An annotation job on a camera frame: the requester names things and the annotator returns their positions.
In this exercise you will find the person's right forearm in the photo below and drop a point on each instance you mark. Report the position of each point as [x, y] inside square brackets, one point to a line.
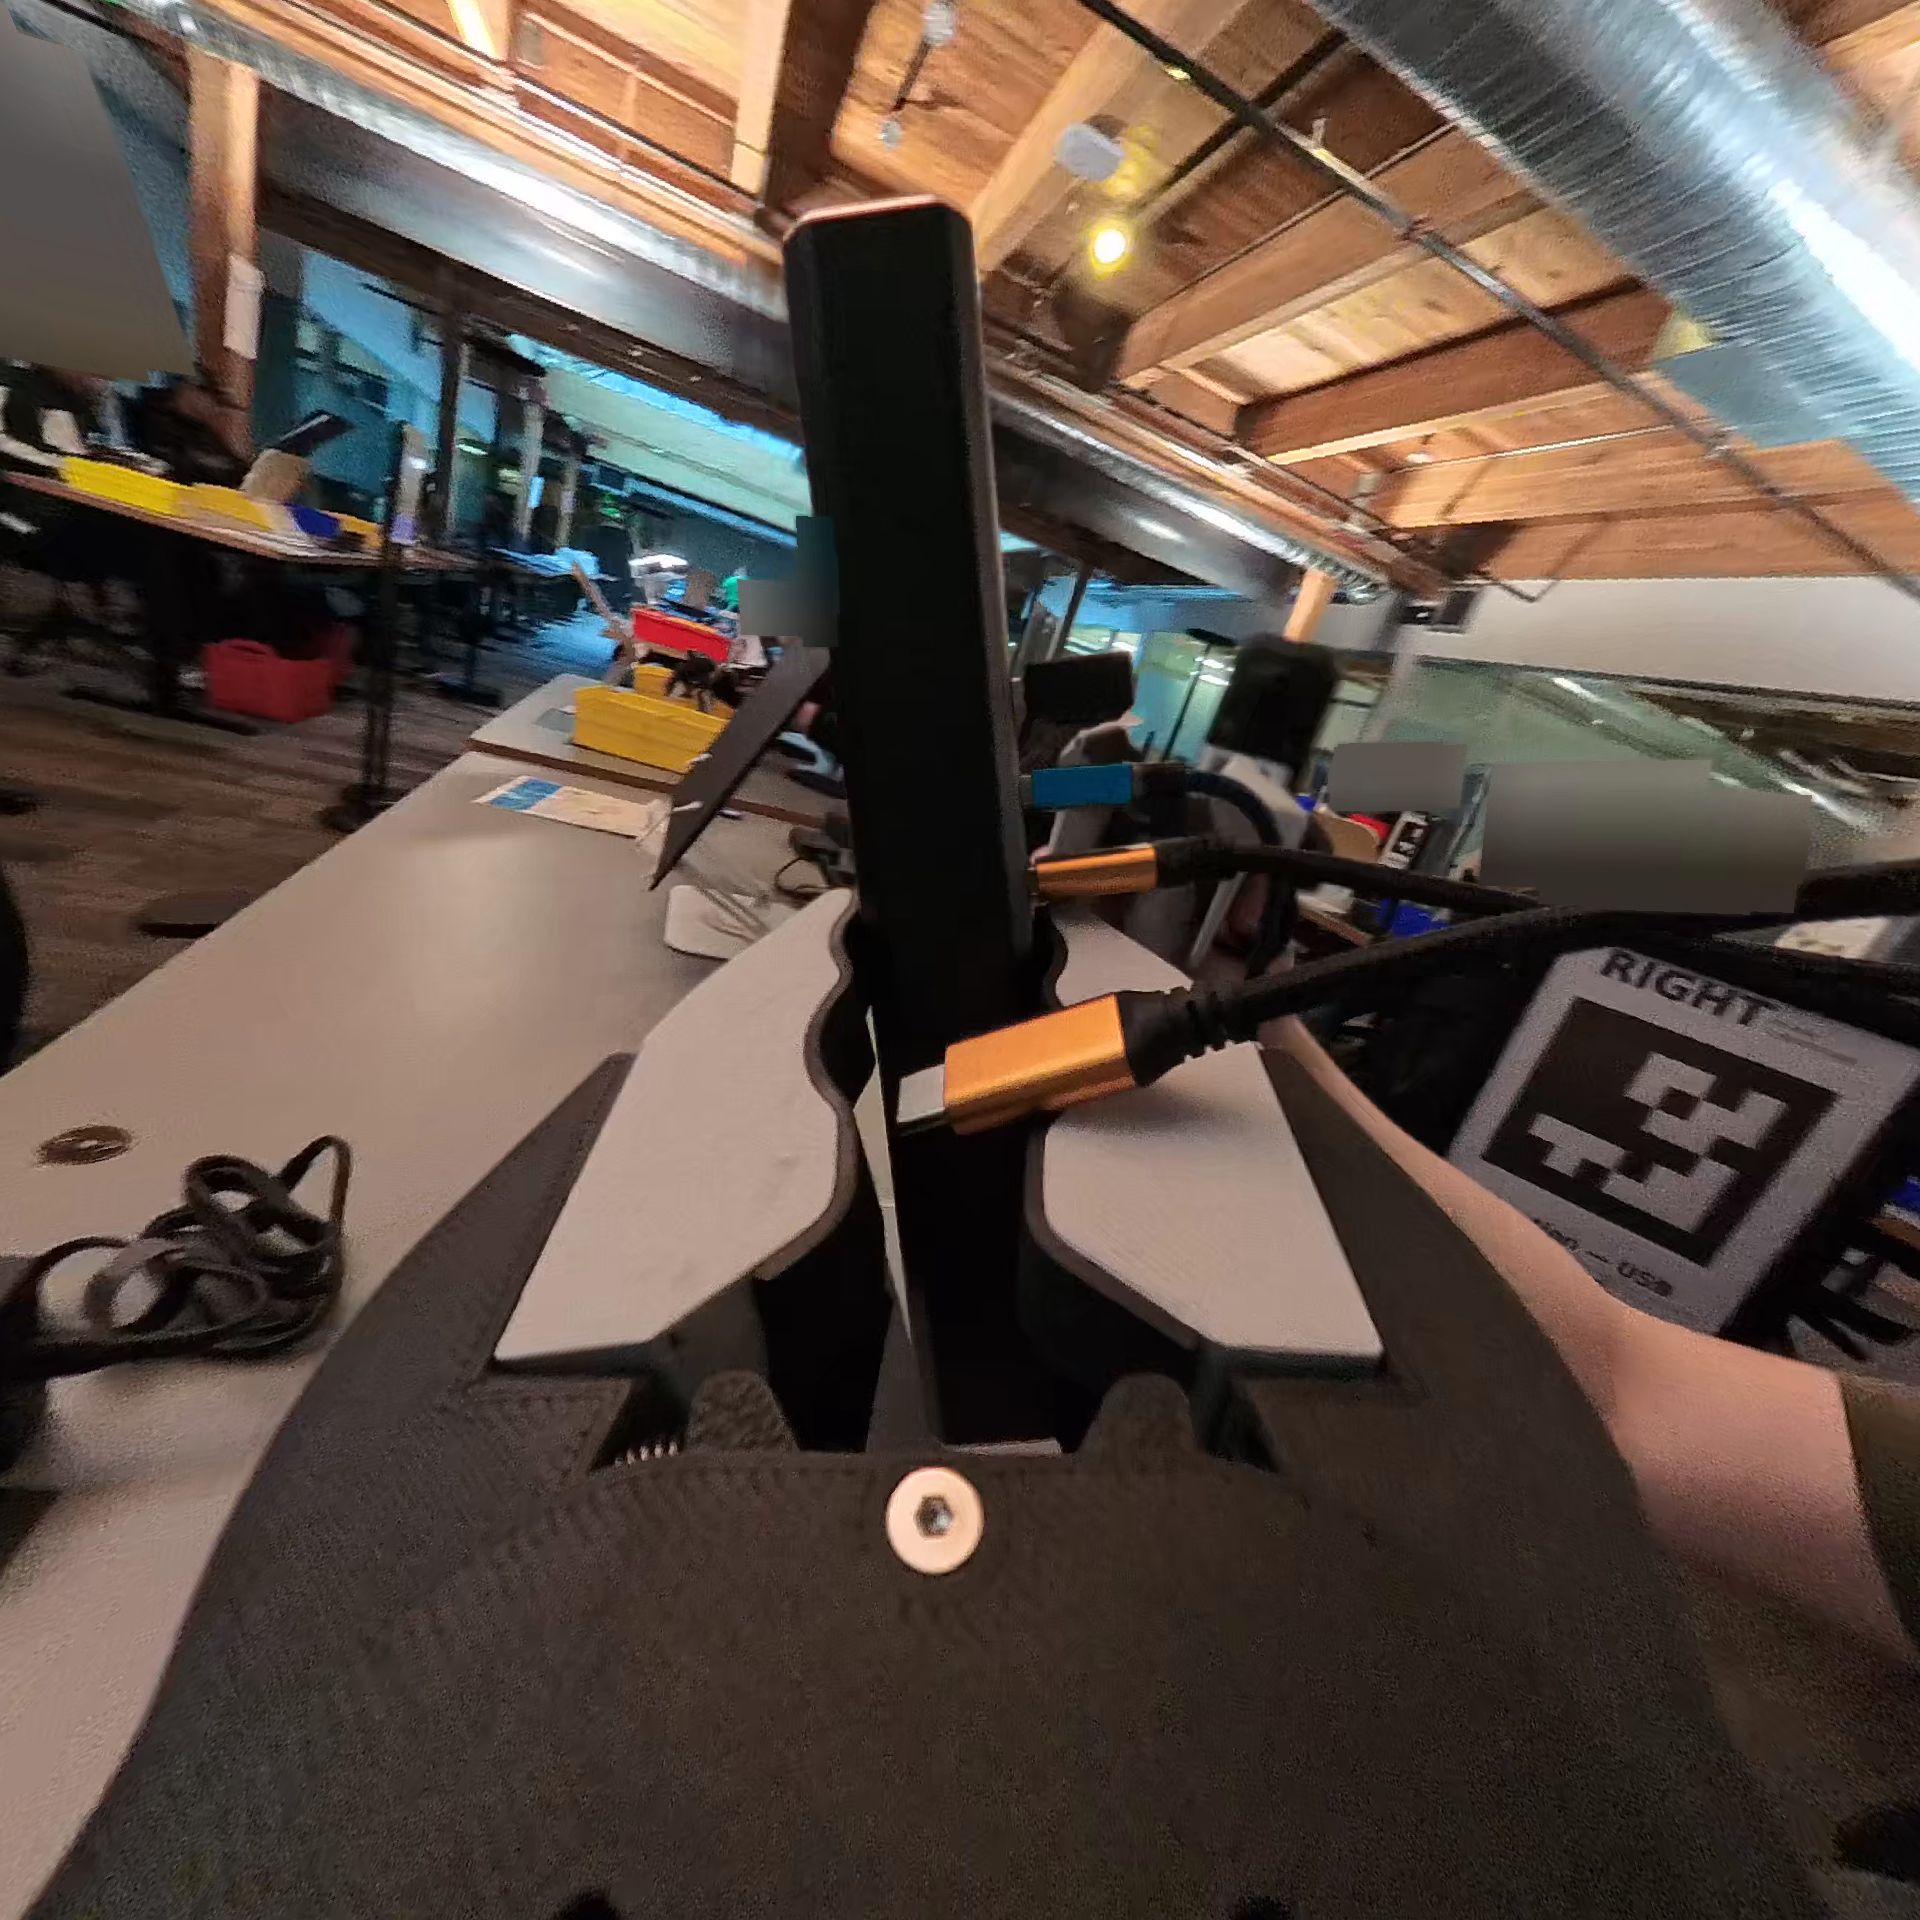
[1651, 1424]

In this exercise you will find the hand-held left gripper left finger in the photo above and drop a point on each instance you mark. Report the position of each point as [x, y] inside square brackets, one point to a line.
[690, 1185]

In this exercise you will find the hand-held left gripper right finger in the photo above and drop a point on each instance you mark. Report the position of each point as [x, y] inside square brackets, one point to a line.
[1213, 1215]

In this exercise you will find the printed paper sheet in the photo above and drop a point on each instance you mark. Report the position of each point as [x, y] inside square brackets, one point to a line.
[570, 805]

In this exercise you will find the red bin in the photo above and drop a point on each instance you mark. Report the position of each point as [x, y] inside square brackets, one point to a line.
[269, 681]
[682, 630]

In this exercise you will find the framed marker sign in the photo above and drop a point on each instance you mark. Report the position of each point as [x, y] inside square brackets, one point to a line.
[1651, 1142]

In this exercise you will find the tilted sign on stand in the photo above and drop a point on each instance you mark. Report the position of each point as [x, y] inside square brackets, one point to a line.
[733, 765]

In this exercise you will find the black USB hub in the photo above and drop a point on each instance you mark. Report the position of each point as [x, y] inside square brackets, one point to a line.
[915, 599]

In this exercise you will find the wooden post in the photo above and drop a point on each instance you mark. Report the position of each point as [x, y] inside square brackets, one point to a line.
[224, 224]

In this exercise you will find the long wooden work table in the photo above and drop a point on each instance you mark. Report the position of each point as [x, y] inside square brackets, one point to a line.
[224, 537]

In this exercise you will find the round ceiling light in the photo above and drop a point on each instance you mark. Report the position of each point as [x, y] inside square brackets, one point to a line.
[1109, 243]

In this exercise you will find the yellow bin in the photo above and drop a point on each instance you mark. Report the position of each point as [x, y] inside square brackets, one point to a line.
[645, 728]
[119, 483]

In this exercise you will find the long spiral silver duct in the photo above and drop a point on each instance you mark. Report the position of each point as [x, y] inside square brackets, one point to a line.
[1651, 150]

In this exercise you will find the brown round desk grommet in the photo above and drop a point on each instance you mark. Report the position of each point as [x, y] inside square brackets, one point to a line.
[84, 1146]

